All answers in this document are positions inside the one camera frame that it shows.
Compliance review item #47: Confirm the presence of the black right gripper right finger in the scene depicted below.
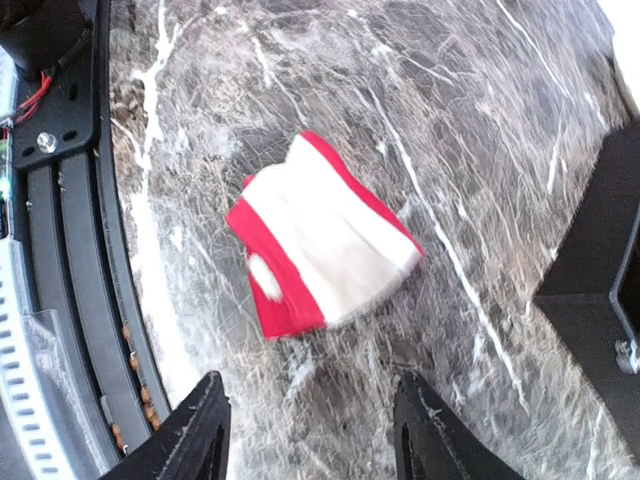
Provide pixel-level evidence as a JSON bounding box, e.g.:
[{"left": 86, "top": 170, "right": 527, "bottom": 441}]
[{"left": 393, "top": 371, "right": 522, "bottom": 480}]

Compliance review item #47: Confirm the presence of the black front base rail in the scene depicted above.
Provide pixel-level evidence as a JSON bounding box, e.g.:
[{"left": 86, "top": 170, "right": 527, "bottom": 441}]
[{"left": 1, "top": 1, "right": 171, "bottom": 479}]

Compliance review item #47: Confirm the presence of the red and white sock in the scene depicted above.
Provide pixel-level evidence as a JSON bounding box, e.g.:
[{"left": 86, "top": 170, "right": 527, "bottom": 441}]
[{"left": 226, "top": 131, "right": 424, "bottom": 338}]

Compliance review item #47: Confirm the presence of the white slotted cable duct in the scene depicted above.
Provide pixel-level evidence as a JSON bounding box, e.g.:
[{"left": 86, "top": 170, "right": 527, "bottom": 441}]
[{"left": 1, "top": 238, "right": 75, "bottom": 479}]

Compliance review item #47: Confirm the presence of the black compartment display box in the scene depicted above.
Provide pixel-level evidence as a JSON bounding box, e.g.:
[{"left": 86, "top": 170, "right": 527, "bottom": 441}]
[{"left": 534, "top": 122, "right": 639, "bottom": 457}]

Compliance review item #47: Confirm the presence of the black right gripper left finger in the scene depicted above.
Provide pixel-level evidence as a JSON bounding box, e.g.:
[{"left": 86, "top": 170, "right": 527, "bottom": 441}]
[{"left": 103, "top": 371, "right": 231, "bottom": 480}]

